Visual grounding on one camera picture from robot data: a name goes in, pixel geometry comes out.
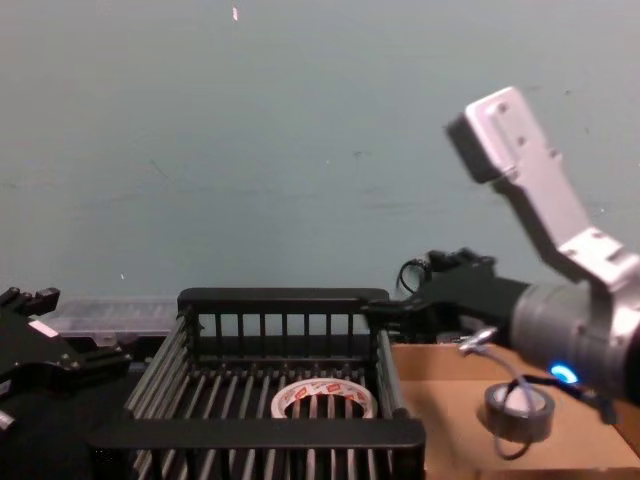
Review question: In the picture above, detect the roll of white tape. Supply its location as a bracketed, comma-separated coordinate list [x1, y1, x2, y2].
[269, 377, 377, 422]

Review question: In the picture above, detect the clear plastic case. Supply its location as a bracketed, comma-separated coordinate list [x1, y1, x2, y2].
[37, 295, 182, 352]

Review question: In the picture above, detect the roll of silver tape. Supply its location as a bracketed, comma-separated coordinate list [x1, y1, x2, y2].
[483, 381, 555, 445]

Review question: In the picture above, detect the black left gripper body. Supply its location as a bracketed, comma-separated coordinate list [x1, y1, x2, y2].
[0, 307, 77, 398]

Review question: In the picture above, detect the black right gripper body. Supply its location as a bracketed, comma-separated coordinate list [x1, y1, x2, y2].
[413, 263, 530, 337]

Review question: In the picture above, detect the black corded tool red switch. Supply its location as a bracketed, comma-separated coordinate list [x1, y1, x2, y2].
[397, 254, 516, 346]

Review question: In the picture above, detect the black rack with steel bars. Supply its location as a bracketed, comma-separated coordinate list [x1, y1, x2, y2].
[83, 287, 428, 480]

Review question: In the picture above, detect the shallow brown cardboard tray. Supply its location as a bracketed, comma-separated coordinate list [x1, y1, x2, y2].
[389, 341, 640, 480]

